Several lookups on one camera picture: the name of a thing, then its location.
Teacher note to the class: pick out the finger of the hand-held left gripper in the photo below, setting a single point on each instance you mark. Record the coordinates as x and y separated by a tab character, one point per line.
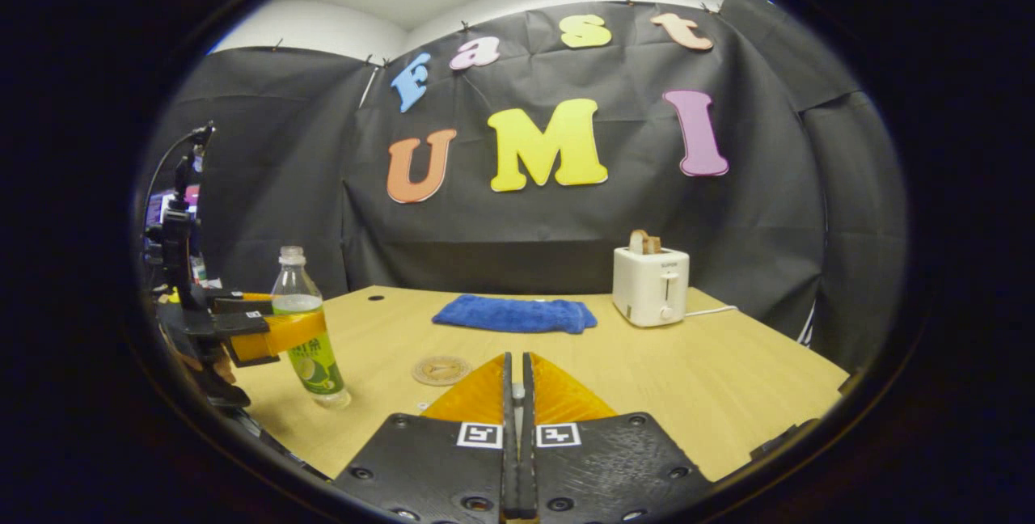
275	334
230	302

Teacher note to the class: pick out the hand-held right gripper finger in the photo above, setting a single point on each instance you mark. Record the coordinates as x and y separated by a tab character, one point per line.
527	467
509	467

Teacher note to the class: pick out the green label water bottle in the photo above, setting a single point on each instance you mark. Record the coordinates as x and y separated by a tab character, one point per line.
311	346

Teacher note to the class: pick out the white teacup lid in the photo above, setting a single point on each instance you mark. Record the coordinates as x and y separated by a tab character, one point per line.
518	391

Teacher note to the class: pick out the round wooden coaster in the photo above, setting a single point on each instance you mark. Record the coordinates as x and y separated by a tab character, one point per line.
441	370

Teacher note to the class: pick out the computer monitor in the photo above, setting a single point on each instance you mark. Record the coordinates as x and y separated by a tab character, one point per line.
158	204

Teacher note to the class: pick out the blue towel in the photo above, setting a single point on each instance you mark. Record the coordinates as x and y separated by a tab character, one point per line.
513	315

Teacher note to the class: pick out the white toaster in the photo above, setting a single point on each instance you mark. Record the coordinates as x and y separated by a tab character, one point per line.
649	285

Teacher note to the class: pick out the bread slice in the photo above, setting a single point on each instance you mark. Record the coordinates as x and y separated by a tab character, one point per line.
644	242

